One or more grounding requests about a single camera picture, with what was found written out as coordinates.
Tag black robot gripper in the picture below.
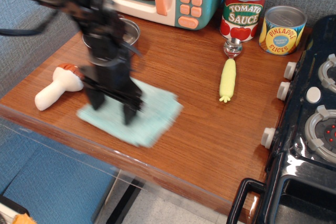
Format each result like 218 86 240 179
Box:
80 34 142 125

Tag light teal cloth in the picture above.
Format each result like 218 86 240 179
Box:
77 78 183 147

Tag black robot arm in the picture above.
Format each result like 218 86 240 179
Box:
34 0 142 125

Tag plush brown white mushroom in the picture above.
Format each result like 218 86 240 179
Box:
35 63 83 111

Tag small steel pot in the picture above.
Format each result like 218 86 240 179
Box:
82 14 141 57

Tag orange black object bottom left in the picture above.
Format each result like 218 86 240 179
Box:
1 195 36 223

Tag tomato sauce can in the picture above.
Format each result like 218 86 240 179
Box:
220 0 266 42

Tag pineapple slices can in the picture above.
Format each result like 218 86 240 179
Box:
259 6 307 56

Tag black toy stove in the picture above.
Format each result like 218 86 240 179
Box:
227 15 335 223

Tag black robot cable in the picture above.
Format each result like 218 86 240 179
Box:
0 10 60 37

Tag spoon with yellow-green handle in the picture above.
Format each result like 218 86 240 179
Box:
219 38 243 103

